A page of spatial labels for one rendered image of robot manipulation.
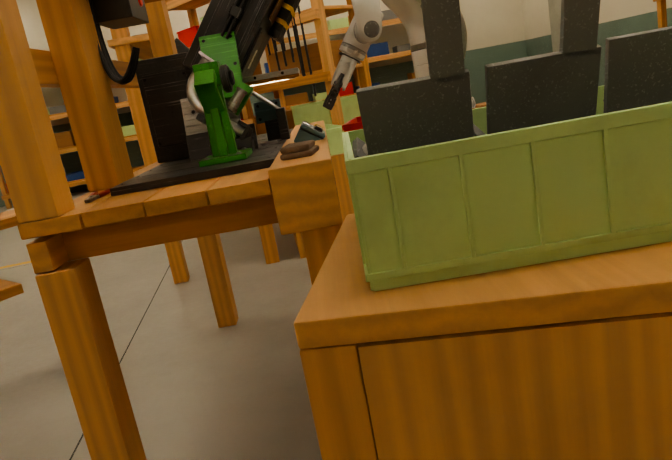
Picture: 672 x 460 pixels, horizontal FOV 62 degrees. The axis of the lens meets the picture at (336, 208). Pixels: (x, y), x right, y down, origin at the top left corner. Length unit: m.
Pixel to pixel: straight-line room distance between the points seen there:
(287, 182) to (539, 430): 0.73
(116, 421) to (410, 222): 1.01
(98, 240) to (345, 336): 0.88
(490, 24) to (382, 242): 11.26
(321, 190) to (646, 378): 0.75
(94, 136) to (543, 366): 1.36
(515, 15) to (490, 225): 11.45
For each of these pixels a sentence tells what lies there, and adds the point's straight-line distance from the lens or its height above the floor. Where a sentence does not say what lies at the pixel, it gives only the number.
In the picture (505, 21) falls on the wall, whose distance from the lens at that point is 12.02.
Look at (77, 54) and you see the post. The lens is 1.73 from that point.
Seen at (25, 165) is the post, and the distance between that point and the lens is 1.37.
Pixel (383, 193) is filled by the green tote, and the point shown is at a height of 0.91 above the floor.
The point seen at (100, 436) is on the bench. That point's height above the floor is 0.35.
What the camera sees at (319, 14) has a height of 1.58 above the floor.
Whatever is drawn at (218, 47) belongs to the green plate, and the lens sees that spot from 1.89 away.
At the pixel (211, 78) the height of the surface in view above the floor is 1.12.
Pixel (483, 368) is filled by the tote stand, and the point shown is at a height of 0.71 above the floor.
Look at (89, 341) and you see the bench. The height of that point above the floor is 0.59.
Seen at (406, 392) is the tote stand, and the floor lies 0.69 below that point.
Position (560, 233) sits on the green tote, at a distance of 0.75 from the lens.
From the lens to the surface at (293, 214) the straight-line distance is 1.24.
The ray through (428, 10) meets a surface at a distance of 0.74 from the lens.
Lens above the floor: 1.05
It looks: 12 degrees down
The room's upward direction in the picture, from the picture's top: 10 degrees counter-clockwise
